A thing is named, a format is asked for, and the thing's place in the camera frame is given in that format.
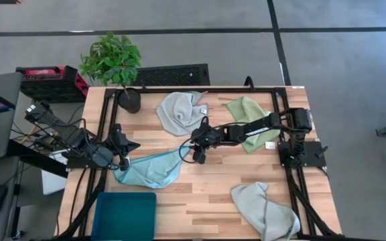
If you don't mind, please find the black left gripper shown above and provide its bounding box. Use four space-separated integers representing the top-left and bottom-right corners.
111 123 141 158

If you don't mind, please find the light blue microfiber towel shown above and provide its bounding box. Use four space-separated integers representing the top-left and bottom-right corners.
112 146 192 190

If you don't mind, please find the grey waffle towel with label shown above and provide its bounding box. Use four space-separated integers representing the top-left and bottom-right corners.
155 90 210 137

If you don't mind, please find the green microfiber towel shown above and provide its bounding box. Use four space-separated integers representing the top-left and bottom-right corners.
222 96 283 155

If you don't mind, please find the pale grey microfiber towel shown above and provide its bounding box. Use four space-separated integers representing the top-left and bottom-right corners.
230 181 302 241

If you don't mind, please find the black plant pot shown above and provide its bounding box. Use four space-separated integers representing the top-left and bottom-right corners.
117 87 142 114

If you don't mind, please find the black perforated computer case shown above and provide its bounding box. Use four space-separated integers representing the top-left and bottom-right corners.
131 63 211 87

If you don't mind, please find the teal plastic bin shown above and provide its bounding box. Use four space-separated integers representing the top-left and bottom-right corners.
90 191 157 241

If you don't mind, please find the green leafy plant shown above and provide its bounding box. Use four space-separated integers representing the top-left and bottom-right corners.
78 31 143 88

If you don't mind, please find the white box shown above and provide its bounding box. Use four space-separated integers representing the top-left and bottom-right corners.
40 149 68 196

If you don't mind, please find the red and black toolbox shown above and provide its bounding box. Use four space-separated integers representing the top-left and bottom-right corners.
15 65 90 104

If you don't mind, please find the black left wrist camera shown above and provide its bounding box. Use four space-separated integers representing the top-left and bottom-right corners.
119 156 131 172

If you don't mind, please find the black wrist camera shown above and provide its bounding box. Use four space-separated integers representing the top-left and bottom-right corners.
119 156 131 172
192 149 208 165

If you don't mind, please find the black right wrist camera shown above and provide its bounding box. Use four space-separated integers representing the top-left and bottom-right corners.
192 149 208 165

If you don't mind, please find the black right camera cable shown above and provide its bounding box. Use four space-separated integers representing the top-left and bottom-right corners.
178 143 199 165

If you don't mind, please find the black aluminium table frame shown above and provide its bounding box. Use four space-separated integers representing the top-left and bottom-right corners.
57 85 344 241

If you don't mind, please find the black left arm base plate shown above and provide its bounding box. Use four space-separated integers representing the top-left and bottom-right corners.
66 143 115 170

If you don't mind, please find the black arched cable loop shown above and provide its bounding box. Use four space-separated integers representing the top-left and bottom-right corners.
244 75 257 92

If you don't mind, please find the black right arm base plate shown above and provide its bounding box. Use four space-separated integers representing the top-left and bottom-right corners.
277 140 328 169

